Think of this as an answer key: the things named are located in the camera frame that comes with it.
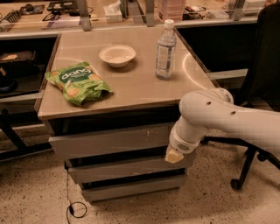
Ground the grey top drawer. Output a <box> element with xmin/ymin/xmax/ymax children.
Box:
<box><xmin>49</xmin><ymin>122</ymin><xmax>173</xmax><ymax>160</ymax></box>

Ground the white tissue box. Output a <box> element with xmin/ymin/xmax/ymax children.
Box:
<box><xmin>103</xmin><ymin>0</ymin><xmax>123</xmax><ymax>23</ymax></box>

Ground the clear plastic water bottle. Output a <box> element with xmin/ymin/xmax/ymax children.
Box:
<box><xmin>155</xmin><ymin>19</ymin><xmax>177</xmax><ymax>80</ymax></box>

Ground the metal shelf post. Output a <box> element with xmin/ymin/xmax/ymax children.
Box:
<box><xmin>76</xmin><ymin>0</ymin><xmax>91</xmax><ymax>32</ymax></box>
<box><xmin>145</xmin><ymin>0</ymin><xmax>154</xmax><ymax>27</ymax></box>

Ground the black office chair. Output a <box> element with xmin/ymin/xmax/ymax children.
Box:
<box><xmin>201</xmin><ymin>2</ymin><xmax>280</xmax><ymax>190</ymax></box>

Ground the grey bottom drawer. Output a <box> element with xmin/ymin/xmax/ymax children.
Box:
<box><xmin>81</xmin><ymin>173</ymin><xmax>186</xmax><ymax>202</ymax></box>

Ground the green snack bag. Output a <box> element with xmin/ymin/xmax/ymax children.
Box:
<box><xmin>45</xmin><ymin>61</ymin><xmax>112</xmax><ymax>106</ymax></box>

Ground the white paper bowl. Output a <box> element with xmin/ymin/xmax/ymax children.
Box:
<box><xmin>99</xmin><ymin>45</ymin><xmax>136</xmax><ymax>68</ymax></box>

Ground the grey drawer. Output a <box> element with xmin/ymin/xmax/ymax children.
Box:
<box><xmin>68</xmin><ymin>148</ymin><xmax>195</xmax><ymax>184</ymax></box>
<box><xmin>81</xmin><ymin>173</ymin><xmax>186</xmax><ymax>202</ymax></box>
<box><xmin>49</xmin><ymin>122</ymin><xmax>173</xmax><ymax>160</ymax></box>

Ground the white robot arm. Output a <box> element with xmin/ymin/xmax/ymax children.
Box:
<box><xmin>165</xmin><ymin>87</ymin><xmax>280</xmax><ymax>164</ymax></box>

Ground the pink stacked box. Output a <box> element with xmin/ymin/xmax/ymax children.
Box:
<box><xmin>157</xmin><ymin>0</ymin><xmax>185</xmax><ymax>21</ymax></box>

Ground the metal shelf post right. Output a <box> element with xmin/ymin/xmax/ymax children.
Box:
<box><xmin>145</xmin><ymin>0</ymin><xmax>154</xmax><ymax>27</ymax></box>

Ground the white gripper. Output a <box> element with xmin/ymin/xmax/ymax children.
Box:
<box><xmin>164</xmin><ymin>125</ymin><xmax>201</xmax><ymax>164</ymax></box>

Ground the grey middle drawer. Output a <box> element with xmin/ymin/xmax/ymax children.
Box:
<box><xmin>68</xmin><ymin>148</ymin><xmax>195</xmax><ymax>184</ymax></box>

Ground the black floor cable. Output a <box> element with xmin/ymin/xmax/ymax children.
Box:
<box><xmin>66</xmin><ymin>171</ymin><xmax>88</xmax><ymax>224</ymax></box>

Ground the black tray on bench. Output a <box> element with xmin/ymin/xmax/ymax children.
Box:
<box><xmin>47</xmin><ymin>0</ymin><xmax>78</xmax><ymax>11</ymax></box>

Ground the black soldering iron stand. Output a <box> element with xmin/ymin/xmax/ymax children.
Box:
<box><xmin>0</xmin><ymin>10</ymin><xmax>21</xmax><ymax>32</ymax></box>

